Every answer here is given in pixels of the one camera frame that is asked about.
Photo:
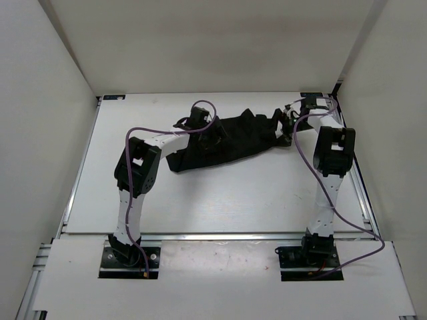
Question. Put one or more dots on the aluminium left frame rail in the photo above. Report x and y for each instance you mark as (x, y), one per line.
(25, 309)

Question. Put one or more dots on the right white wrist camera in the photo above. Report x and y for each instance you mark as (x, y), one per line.
(289, 109)

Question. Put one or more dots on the aluminium right side rail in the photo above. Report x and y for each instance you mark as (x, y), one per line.
(357, 178)

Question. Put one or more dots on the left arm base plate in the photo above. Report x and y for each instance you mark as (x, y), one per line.
(116, 266)

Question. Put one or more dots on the aluminium front rail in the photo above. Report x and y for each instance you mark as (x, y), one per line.
(220, 236)

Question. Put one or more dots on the left blue corner label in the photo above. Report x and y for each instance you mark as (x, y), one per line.
(114, 97)

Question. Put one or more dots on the black skirt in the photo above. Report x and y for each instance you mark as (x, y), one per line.
(247, 135)

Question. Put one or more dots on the blue corner label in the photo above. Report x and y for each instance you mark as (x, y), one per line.
(114, 97)
(311, 94)

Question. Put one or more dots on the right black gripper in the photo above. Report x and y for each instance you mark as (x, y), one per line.
(281, 116)

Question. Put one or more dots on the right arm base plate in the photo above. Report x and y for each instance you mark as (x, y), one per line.
(300, 263)

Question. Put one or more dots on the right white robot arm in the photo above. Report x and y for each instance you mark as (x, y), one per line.
(332, 159)

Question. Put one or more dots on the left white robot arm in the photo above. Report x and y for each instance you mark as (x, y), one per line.
(136, 173)

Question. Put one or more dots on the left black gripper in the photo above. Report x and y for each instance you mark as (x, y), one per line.
(217, 136)

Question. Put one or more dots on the right blue corner label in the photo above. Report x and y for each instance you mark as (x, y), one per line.
(311, 94)

